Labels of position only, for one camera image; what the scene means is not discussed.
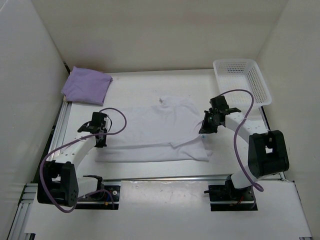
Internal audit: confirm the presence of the white cloth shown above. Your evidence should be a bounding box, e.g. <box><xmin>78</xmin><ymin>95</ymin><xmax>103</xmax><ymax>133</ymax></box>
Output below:
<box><xmin>95</xmin><ymin>96</ymin><xmax>209</xmax><ymax>163</ymax></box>

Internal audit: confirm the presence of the purple t shirt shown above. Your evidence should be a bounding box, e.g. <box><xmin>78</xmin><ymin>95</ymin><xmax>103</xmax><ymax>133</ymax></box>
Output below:
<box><xmin>61</xmin><ymin>67</ymin><xmax>113</xmax><ymax>106</ymax></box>

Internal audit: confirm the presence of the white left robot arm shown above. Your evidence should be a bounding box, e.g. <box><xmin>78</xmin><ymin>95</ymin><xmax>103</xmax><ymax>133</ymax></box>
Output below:
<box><xmin>36</xmin><ymin>133</ymin><xmax>107</xmax><ymax>213</ymax></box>

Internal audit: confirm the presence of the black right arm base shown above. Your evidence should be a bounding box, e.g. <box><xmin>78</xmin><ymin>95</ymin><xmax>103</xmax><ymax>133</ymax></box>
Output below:
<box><xmin>203</xmin><ymin>179</ymin><xmax>258</xmax><ymax>212</ymax></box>

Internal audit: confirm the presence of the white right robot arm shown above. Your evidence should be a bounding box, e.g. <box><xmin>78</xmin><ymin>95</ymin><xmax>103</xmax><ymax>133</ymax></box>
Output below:
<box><xmin>199</xmin><ymin>110</ymin><xmax>290</xmax><ymax>200</ymax></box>

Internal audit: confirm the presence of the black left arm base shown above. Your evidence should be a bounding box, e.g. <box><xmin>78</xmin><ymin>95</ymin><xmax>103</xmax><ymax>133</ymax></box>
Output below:
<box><xmin>75</xmin><ymin>175</ymin><xmax>121</xmax><ymax>210</ymax></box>

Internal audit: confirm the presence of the white plastic basket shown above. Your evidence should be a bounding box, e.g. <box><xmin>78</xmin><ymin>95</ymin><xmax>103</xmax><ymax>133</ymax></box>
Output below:
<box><xmin>212</xmin><ymin>58</ymin><xmax>272</xmax><ymax>108</ymax></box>

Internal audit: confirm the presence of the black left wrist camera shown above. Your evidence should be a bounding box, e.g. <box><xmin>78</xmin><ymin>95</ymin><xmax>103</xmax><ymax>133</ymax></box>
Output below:
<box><xmin>77</xmin><ymin>112</ymin><xmax>110</xmax><ymax>134</ymax></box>

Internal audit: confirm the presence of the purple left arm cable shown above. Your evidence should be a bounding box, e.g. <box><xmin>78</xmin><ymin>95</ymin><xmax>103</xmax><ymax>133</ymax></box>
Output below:
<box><xmin>39</xmin><ymin>107</ymin><xmax>128</xmax><ymax>214</ymax></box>

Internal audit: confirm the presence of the aluminium table edge rail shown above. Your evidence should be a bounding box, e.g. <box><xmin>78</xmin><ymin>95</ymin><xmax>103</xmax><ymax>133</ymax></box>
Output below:
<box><xmin>7</xmin><ymin>99</ymin><xmax>286</xmax><ymax>240</ymax></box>

